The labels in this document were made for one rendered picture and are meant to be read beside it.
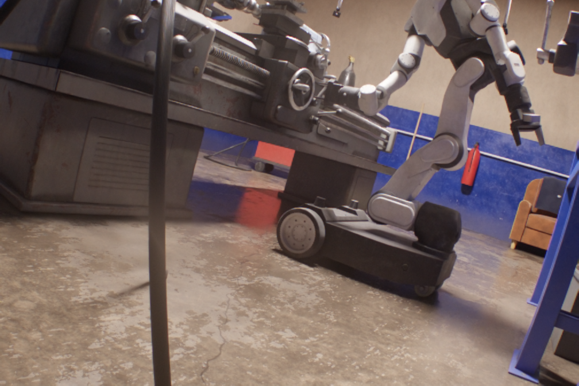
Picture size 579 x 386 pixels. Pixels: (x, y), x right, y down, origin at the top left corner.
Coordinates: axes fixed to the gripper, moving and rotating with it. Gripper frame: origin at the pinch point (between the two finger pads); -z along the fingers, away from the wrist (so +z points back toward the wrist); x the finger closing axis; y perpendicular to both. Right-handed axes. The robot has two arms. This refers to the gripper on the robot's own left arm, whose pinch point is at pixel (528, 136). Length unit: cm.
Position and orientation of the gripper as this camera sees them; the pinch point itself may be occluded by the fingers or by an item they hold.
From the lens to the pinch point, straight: 161.7
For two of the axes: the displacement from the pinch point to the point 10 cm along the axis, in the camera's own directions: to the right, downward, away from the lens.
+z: -1.2, -9.5, 3.0
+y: 1.6, -3.2, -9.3
